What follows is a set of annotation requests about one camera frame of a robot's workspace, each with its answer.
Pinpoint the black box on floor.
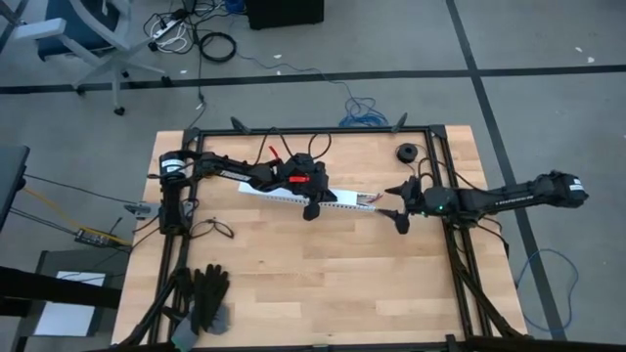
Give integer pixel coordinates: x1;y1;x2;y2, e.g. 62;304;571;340
244;0;327;32

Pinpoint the white power strip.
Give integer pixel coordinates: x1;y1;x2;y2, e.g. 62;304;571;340
149;11;191;44

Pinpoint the white paper sheet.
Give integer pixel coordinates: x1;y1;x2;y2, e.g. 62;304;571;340
32;269;107;338

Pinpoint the black wire spool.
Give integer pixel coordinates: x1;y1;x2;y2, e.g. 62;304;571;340
395;142;429;177

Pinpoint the black aluminium table frame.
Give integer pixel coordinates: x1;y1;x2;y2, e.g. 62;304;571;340
111;114;530;352

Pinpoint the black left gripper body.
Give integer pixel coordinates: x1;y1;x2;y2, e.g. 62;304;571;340
301;188;338;222

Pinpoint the looped blue floor cable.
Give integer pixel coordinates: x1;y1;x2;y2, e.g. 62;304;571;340
514;247;581;335

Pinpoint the coiled black floor cable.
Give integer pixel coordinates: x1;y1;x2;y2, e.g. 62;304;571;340
199;30;239;65

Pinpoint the black glove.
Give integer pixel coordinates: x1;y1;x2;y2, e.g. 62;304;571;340
170;262;232;336

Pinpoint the grey green glove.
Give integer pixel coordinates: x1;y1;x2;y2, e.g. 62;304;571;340
170;301;234;352

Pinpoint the dark side desk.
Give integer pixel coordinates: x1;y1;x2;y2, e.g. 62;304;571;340
0;144;32;237

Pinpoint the white slotted cable duct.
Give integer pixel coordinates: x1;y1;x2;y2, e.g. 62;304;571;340
239;188;379;214

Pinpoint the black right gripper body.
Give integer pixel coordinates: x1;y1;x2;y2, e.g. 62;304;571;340
393;175;426;236

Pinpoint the white blue office chair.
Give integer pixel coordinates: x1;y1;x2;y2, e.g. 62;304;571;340
0;0;173;117

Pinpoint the thin yellow floor cable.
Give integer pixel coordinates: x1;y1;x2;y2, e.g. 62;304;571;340
22;187;134;246

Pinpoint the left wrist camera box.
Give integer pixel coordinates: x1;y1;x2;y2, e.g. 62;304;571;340
286;153;330;195

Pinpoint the small black electronics box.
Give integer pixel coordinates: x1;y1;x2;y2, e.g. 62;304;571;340
73;228;112;248

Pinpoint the tangled blue network cable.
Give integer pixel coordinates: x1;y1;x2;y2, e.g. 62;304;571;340
233;50;390;129

